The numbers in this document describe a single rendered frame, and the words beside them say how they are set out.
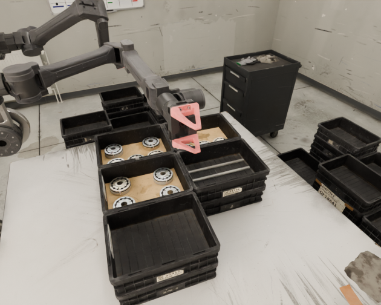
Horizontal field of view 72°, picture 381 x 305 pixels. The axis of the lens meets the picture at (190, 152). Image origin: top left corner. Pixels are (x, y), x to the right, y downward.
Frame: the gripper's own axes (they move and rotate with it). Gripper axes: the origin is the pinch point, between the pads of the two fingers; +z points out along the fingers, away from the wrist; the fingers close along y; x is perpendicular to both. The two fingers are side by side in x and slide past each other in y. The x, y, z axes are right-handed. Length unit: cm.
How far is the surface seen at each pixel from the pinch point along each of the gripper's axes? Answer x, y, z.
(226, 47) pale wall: -234, 101, -355
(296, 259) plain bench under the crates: -48, 75, 6
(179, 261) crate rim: 4, 52, -3
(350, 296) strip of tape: -56, 75, 27
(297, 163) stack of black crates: -141, 117, -78
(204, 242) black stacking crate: -11, 62, -12
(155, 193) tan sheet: -1, 62, -46
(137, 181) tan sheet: 4, 62, -57
